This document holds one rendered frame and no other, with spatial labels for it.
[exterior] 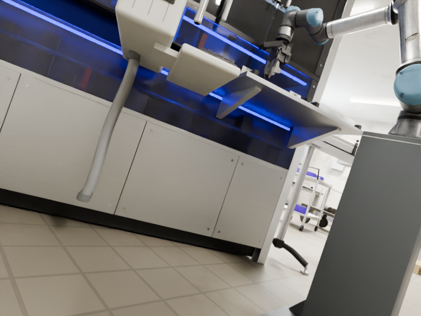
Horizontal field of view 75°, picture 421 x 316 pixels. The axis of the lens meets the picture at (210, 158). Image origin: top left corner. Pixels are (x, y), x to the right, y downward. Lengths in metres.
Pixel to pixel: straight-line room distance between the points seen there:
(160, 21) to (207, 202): 0.98
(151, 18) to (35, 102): 0.72
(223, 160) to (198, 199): 0.26
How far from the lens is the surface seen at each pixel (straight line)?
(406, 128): 1.22
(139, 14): 0.91
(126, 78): 1.17
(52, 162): 1.42
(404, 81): 1.14
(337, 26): 1.55
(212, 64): 0.90
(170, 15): 0.92
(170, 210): 1.50
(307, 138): 1.63
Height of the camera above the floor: 0.49
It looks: 1 degrees up
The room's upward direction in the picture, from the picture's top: 19 degrees clockwise
